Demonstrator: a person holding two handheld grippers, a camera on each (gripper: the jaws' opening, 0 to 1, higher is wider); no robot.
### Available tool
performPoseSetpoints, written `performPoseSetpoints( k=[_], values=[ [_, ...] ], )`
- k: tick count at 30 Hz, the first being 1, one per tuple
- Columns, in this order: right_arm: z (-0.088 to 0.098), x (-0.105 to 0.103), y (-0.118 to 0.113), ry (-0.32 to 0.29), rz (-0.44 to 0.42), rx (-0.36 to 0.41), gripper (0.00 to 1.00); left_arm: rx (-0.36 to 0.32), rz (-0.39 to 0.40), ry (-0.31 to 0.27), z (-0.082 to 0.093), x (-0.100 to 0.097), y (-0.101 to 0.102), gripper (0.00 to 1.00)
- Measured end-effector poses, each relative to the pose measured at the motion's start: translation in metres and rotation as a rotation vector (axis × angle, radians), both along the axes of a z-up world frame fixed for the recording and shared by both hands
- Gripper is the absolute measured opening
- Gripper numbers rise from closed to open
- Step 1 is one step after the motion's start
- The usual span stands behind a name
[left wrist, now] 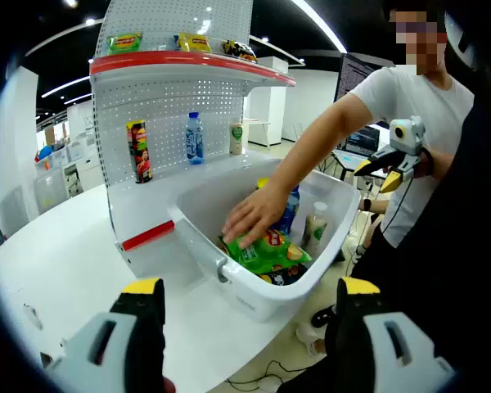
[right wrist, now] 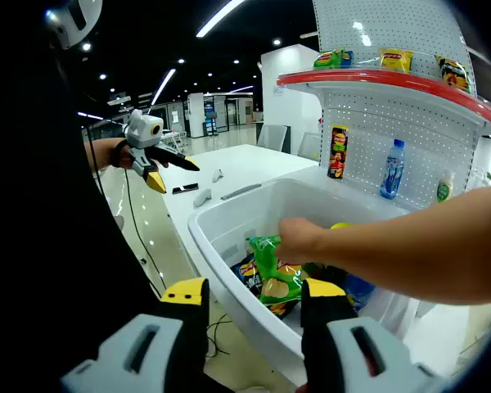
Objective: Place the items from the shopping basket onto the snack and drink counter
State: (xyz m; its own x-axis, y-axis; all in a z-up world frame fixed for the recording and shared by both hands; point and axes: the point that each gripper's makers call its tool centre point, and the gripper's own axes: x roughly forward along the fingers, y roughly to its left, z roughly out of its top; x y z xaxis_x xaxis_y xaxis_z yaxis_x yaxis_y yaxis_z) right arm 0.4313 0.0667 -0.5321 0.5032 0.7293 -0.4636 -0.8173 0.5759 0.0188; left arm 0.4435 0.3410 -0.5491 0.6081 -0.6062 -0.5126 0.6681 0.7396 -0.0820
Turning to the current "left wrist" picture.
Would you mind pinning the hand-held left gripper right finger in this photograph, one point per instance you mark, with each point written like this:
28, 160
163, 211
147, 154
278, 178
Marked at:
352, 327

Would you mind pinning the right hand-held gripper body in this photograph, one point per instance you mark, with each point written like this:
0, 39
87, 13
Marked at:
411, 135

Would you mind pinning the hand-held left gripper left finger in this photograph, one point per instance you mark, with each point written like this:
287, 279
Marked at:
141, 327

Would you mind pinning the white shopping basket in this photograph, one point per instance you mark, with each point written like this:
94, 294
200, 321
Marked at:
270, 303

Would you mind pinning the beige bottle green label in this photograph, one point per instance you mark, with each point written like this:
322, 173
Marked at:
316, 233
236, 137

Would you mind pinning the blue-cap water bottle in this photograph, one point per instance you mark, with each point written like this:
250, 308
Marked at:
288, 213
195, 139

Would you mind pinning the green snack bag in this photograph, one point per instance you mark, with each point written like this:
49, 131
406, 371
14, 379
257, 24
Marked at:
124, 43
253, 254

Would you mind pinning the black and yellow snack bag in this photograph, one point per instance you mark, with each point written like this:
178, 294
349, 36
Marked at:
239, 50

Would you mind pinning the white snack and drink counter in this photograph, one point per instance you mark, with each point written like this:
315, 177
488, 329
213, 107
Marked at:
155, 98

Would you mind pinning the person's left hand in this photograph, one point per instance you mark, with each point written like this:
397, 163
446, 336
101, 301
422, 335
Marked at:
169, 387

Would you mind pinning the laptop screen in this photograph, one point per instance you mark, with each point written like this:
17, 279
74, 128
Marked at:
362, 141

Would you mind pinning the black and white shoe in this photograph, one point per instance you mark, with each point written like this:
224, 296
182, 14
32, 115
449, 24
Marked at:
323, 317

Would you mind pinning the computer monitor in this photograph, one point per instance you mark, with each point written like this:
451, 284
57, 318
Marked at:
352, 78

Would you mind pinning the white power strip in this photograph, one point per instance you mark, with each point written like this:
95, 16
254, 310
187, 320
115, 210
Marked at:
268, 383

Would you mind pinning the person's black clothing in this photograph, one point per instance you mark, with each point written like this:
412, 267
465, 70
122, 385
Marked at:
454, 266

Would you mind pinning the white worn device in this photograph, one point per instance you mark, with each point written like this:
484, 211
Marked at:
466, 37

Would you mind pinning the red chips can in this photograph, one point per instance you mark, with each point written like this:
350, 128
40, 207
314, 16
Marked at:
141, 155

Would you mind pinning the clear storage boxes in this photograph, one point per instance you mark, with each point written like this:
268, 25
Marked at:
65, 155

